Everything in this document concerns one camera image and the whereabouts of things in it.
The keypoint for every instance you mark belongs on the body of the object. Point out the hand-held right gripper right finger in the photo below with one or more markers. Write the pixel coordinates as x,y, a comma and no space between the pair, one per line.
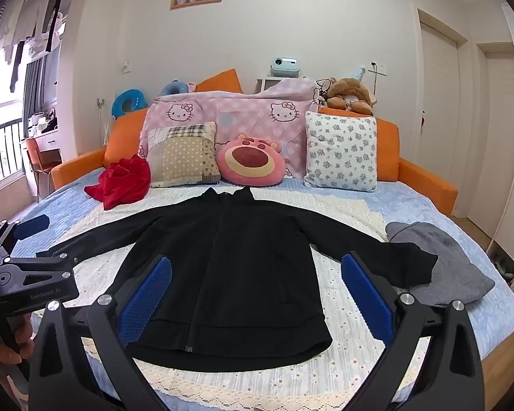
366,297

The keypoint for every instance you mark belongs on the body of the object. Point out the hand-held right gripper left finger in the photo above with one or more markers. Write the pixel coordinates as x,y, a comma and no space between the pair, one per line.
147,299

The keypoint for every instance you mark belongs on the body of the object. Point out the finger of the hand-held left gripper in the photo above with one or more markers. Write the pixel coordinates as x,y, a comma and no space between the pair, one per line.
47,265
31,227

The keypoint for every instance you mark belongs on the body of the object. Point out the black zip jacket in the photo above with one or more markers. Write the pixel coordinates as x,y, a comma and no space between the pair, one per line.
240,265

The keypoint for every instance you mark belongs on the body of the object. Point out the metal clothes pole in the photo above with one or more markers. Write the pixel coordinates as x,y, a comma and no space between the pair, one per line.
99,120

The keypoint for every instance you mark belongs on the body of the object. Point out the row of hanging clothes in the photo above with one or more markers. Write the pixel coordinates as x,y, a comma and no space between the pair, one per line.
25,21

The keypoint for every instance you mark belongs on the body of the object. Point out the person's left hand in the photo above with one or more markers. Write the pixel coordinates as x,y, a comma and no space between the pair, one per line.
23,334

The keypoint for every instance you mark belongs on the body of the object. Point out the orange chair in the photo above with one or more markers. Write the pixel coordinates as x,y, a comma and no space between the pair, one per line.
40,156

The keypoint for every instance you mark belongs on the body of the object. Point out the white daisy quilt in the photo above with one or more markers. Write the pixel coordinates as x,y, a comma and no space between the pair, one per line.
355,222

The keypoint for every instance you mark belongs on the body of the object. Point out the white desk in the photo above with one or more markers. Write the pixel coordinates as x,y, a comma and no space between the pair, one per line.
47,143

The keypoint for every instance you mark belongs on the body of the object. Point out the grey garment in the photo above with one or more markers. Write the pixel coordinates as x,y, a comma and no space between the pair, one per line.
445,265

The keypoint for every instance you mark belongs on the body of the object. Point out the black balcony railing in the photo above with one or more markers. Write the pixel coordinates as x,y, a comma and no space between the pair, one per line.
2,145

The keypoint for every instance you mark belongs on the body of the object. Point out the red garment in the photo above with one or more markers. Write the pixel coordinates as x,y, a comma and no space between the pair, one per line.
120,180

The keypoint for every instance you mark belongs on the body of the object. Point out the grey curtain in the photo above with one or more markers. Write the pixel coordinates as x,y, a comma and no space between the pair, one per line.
36,94

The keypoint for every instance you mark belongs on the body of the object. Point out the green slipper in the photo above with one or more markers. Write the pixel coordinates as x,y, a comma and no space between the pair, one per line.
502,264
509,273

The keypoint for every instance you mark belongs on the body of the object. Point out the white floral pillow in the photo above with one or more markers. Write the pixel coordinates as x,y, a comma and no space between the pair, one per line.
340,154

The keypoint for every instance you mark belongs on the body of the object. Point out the patchwork pillow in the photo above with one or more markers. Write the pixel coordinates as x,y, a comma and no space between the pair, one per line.
184,154

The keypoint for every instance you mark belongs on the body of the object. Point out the pink bear plush pillow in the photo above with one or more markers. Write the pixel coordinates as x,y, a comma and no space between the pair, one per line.
248,162

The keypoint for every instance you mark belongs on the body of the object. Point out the white door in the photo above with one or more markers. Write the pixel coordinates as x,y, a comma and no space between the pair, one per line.
439,115
499,137

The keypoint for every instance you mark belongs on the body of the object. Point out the blue neck pillow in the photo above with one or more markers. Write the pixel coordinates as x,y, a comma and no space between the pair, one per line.
171,87

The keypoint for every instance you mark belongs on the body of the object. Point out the brown plush toy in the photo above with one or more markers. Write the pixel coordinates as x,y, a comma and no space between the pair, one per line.
351,90

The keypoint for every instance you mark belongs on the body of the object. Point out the pink cat print blanket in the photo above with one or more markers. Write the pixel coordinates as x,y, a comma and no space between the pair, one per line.
248,111

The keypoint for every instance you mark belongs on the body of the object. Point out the orange cushion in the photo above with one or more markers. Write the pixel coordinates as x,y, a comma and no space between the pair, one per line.
222,81

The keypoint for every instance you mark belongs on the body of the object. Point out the white shelf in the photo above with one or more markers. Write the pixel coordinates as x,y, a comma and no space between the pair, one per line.
263,83

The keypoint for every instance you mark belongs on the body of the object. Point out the light blue projector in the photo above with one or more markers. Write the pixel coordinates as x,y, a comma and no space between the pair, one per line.
285,68

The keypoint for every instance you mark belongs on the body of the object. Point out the orange sofa bed frame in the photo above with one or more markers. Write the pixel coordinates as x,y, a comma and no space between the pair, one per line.
424,184

